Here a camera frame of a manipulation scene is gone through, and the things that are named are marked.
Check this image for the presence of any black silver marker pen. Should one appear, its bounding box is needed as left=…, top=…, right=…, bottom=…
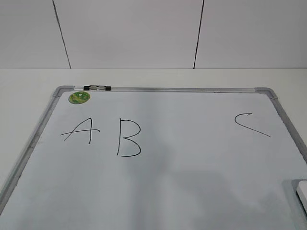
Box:
left=83, top=85, right=111, bottom=91

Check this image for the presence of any white board eraser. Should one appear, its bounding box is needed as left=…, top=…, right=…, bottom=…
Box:
left=292, top=179, right=307, bottom=209

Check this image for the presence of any white board with grey frame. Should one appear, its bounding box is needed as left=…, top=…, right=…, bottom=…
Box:
left=0, top=86, right=307, bottom=230

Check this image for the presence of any round green magnet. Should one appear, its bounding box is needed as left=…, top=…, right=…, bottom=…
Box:
left=69, top=92, right=90, bottom=104

